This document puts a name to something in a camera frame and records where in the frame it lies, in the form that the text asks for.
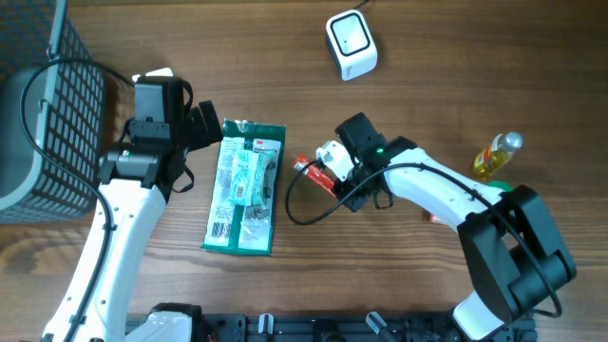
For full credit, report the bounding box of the red Nescafe sachet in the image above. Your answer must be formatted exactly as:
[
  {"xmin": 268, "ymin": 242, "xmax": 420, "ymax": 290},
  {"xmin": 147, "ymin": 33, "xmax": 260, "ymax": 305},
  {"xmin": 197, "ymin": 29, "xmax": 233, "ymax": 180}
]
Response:
[{"xmin": 293, "ymin": 154, "xmax": 336, "ymax": 198}]

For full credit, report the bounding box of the teal wipes packet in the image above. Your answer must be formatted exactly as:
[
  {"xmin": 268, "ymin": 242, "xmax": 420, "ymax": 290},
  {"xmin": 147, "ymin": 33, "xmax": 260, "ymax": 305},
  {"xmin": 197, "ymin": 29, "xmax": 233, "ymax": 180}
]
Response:
[{"xmin": 228, "ymin": 148, "xmax": 276, "ymax": 206}]

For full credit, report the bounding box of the yellow Vim dish soap bottle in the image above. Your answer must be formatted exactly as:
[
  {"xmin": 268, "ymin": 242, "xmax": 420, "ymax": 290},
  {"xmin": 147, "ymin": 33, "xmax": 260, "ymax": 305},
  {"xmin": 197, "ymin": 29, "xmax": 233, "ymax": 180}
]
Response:
[{"xmin": 471, "ymin": 132, "xmax": 523, "ymax": 181}]

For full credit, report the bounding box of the green lid jar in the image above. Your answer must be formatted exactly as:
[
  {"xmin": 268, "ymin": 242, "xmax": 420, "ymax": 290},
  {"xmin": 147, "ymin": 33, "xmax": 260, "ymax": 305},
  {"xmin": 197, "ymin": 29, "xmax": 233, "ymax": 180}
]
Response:
[{"xmin": 487, "ymin": 180, "xmax": 513, "ymax": 192}]

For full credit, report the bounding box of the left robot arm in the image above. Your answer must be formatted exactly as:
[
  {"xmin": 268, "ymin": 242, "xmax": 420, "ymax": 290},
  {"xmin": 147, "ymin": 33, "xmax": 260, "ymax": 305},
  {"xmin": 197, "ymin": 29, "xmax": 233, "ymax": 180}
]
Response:
[{"xmin": 42, "ymin": 76, "xmax": 222, "ymax": 341}]

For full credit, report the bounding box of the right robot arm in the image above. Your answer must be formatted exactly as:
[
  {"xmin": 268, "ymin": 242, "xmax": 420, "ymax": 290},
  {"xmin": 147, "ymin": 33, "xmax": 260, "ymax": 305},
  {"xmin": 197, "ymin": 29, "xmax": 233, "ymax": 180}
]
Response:
[{"xmin": 315, "ymin": 113, "xmax": 577, "ymax": 341}]

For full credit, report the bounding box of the white barcode scanner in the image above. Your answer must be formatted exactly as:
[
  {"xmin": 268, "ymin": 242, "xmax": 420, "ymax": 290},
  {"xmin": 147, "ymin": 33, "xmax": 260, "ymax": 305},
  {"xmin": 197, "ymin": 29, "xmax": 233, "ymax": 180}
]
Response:
[{"xmin": 325, "ymin": 9, "xmax": 378, "ymax": 82}]

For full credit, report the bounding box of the dark grey mesh basket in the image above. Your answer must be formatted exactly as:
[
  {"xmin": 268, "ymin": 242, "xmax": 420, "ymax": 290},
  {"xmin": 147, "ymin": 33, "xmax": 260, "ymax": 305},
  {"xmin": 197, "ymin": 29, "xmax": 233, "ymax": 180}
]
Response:
[{"xmin": 1, "ymin": 1, "xmax": 105, "ymax": 224}]

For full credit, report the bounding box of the left camera cable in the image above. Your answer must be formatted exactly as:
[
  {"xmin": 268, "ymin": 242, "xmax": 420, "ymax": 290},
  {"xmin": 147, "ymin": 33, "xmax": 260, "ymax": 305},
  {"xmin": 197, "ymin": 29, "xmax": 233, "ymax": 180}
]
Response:
[{"xmin": 19, "ymin": 57, "xmax": 137, "ymax": 342}]

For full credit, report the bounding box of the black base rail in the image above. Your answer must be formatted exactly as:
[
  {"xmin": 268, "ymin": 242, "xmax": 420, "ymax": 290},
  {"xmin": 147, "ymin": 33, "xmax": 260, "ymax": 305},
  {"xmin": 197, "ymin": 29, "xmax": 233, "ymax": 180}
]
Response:
[{"xmin": 125, "ymin": 311, "xmax": 539, "ymax": 342}]

